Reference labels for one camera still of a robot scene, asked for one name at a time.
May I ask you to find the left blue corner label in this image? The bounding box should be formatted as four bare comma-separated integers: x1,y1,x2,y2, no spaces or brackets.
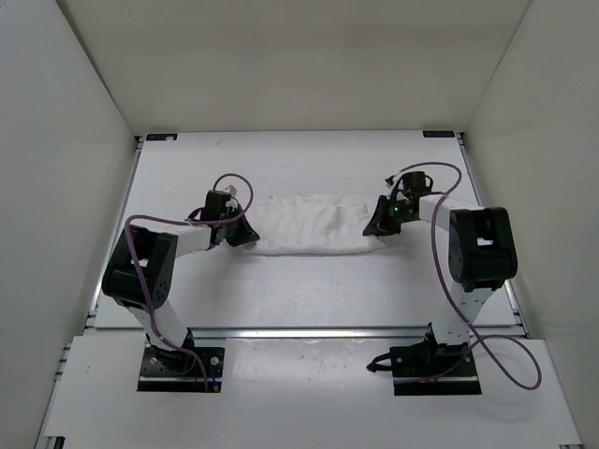
145,133,178,141

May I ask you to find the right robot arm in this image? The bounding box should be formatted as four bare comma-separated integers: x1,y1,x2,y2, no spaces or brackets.
363,171,518,375

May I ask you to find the blue corner label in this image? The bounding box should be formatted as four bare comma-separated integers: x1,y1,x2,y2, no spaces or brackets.
145,133,178,141
422,130,455,138

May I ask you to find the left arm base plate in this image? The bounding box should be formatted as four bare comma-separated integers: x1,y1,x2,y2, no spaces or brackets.
137,337,226,394

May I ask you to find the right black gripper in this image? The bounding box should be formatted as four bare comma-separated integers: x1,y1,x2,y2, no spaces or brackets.
363,196,416,237

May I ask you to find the white pleated skirt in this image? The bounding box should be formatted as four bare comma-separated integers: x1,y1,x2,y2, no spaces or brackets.
243,194,387,256

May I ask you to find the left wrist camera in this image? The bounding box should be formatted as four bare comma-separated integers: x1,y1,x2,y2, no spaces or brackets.
223,184,238,201

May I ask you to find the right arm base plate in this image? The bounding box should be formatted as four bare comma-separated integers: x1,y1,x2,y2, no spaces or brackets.
366,327,482,397

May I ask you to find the aluminium rail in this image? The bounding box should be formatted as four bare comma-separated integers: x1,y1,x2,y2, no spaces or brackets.
192,326,427,340

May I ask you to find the right blue corner label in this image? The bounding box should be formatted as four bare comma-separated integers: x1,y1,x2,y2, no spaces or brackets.
422,130,455,138

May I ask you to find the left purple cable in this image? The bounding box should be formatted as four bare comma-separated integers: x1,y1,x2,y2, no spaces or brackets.
124,172,256,392

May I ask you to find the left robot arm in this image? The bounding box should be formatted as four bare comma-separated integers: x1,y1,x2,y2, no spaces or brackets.
102,185,259,372

